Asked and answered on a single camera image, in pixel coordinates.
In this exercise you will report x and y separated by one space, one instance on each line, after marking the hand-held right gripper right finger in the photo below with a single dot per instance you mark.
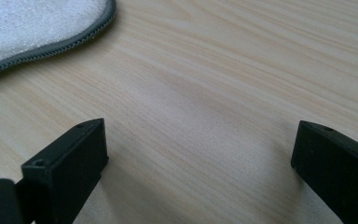
338 168

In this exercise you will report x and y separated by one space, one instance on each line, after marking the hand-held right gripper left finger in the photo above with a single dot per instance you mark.
65 168

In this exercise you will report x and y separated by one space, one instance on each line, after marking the white towel with grey trim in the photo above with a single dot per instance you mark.
28 25

